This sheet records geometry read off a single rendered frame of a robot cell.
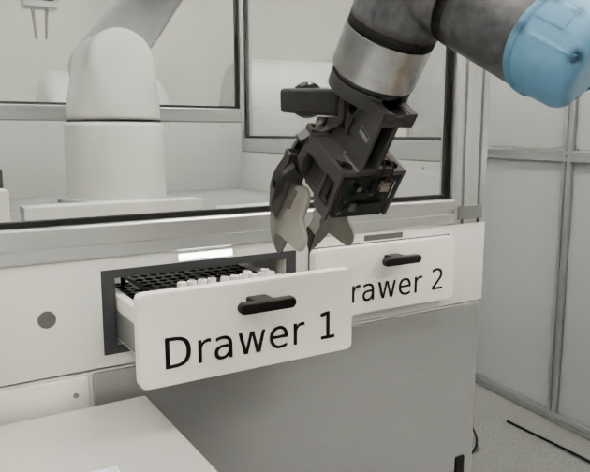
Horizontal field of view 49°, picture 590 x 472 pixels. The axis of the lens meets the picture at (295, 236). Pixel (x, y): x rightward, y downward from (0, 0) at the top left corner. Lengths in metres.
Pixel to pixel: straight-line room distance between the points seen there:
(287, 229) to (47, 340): 0.37
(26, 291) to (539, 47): 0.64
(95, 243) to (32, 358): 0.16
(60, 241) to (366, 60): 0.47
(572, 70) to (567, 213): 2.14
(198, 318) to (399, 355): 0.48
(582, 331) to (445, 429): 1.41
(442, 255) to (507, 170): 1.70
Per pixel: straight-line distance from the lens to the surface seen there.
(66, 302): 0.87
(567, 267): 2.64
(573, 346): 2.67
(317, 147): 0.59
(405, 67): 0.54
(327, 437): 1.12
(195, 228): 0.90
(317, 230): 0.69
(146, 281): 0.93
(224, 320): 0.78
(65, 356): 0.89
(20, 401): 0.90
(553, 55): 0.47
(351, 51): 0.55
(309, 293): 0.83
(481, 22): 0.49
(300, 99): 0.65
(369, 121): 0.55
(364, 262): 1.04
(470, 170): 1.20
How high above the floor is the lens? 1.10
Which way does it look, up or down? 9 degrees down
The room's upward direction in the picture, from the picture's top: straight up
